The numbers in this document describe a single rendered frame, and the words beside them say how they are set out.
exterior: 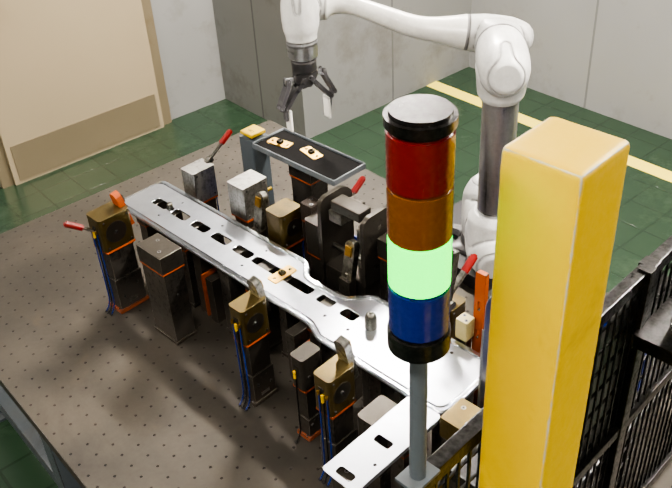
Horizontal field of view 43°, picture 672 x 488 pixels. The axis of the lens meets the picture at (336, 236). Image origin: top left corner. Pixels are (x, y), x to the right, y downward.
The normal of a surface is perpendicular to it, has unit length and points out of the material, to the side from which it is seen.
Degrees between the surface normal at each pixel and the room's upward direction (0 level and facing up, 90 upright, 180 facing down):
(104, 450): 0
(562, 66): 90
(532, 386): 90
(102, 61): 90
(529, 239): 90
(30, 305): 0
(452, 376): 0
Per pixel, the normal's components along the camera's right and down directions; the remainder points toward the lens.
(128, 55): 0.66, 0.40
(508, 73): -0.07, 0.53
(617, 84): -0.75, 0.40
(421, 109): -0.05, -0.82
